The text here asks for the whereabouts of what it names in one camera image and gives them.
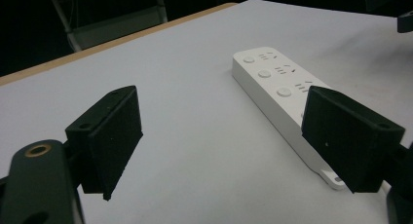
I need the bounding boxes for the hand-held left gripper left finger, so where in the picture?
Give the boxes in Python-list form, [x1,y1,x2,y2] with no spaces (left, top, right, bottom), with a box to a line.
[64,85,144,202]

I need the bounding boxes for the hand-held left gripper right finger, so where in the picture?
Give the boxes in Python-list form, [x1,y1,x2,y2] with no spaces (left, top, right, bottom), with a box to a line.
[300,85,406,195]

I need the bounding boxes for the white power strip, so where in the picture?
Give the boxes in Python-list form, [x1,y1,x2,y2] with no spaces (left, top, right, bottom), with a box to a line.
[231,46,349,191]

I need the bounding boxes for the grey metal stand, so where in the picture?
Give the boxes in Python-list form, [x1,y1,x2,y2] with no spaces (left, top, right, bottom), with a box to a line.
[48,0,169,54]

